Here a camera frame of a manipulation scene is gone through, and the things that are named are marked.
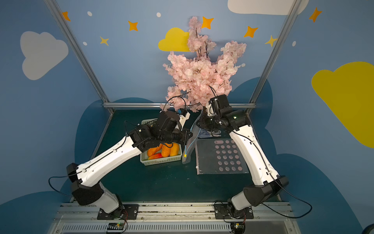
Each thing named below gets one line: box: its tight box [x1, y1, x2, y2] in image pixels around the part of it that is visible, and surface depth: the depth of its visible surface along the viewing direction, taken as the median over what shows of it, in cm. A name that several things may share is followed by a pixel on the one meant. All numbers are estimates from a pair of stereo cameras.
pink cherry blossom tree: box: [160, 16, 247, 113], surface depth 67 cm
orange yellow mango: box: [169, 142, 180, 157], surface depth 94 cm
